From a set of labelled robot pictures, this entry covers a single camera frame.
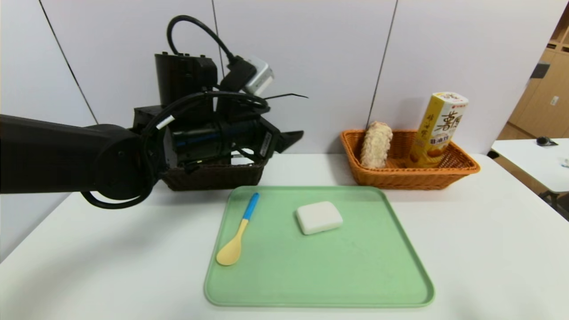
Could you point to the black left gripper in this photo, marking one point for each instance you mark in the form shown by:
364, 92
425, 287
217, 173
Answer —
268, 143

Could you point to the small white rectangular block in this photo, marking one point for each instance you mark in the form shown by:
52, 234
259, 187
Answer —
319, 218

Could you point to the striped brown bread loaf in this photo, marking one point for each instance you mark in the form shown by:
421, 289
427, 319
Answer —
377, 146

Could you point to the yellow hexagonal snack box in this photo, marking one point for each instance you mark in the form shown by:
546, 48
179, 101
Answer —
438, 129

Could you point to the dark brown wicker basket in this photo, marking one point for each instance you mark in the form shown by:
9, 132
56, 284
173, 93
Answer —
213, 178

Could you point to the orange wicker basket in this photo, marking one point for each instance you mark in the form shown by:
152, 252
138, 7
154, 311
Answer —
400, 178

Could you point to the light green plastic tray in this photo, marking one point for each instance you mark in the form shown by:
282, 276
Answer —
333, 266

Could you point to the white side table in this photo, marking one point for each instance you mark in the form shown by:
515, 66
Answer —
524, 160

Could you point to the small black table object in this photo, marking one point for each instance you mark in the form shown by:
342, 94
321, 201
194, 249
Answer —
546, 142

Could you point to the dark grey cabinet plate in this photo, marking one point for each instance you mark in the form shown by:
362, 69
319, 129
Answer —
538, 71

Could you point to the light wooden cabinet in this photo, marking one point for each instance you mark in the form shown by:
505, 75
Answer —
546, 89

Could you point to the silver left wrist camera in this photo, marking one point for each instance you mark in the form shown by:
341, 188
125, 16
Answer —
260, 78

